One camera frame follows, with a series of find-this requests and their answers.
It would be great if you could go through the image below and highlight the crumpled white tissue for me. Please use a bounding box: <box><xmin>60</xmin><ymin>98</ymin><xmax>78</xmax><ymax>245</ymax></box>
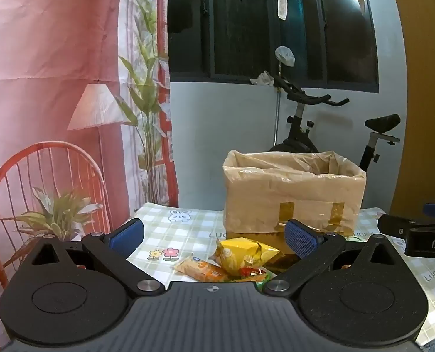
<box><xmin>250</xmin><ymin>70</ymin><xmax>275</xmax><ymax>87</ymax></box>

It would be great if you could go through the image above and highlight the black exercise bike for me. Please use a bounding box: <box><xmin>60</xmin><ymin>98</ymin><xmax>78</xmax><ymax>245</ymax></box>
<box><xmin>269</xmin><ymin>75</ymin><xmax>402</xmax><ymax>174</ymax></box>

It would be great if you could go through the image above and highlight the printed backdrop cloth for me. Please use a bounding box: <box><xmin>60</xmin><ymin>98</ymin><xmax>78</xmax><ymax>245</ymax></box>
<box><xmin>0</xmin><ymin>0</ymin><xmax>180</xmax><ymax>352</ymax></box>

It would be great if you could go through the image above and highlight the wooden door panel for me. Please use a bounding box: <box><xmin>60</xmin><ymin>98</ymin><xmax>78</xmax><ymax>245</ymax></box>
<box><xmin>387</xmin><ymin>0</ymin><xmax>435</xmax><ymax>221</ymax></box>

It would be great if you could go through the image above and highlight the white plastic bag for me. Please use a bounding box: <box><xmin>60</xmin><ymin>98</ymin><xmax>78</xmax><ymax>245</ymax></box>
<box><xmin>275</xmin><ymin>46</ymin><xmax>296</xmax><ymax>67</ymax></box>

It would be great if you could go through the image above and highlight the orange snack packet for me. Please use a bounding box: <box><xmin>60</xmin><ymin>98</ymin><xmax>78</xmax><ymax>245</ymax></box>
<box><xmin>176</xmin><ymin>256</ymin><xmax>230</xmax><ymax>283</ymax></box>

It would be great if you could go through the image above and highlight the large yellow snack bag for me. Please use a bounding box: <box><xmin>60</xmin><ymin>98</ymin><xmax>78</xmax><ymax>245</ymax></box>
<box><xmin>213</xmin><ymin>238</ymin><xmax>281</xmax><ymax>276</ymax></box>

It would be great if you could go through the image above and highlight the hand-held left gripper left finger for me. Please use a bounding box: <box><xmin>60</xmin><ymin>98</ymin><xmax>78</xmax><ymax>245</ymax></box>
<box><xmin>30</xmin><ymin>219</ymin><xmax>165</xmax><ymax>298</ymax></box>

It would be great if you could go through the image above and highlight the checked cartoon tablecloth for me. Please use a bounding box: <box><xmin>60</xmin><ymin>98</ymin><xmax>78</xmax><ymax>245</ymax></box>
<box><xmin>127</xmin><ymin>203</ymin><xmax>435</xmax><ymax>352</ymax></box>

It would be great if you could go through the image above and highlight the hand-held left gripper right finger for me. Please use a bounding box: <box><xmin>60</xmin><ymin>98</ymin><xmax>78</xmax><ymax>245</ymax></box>
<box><xmin>263</xmin><ymin>219</ymin><xmax>399</xmax><ymax>297</ymax></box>

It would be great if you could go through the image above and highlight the dark window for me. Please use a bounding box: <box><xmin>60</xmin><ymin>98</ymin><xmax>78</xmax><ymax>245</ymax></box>
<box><xmin>168</xmin><ymin>0</ymin><xmax>380</xmax><ymax>94</ymax></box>

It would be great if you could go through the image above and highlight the brown cardboard box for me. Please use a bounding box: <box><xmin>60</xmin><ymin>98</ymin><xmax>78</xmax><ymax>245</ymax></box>
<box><xmin>223</xmin><ymin>150</ymin><xmax>367</xmax><ymax>270</ymax></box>

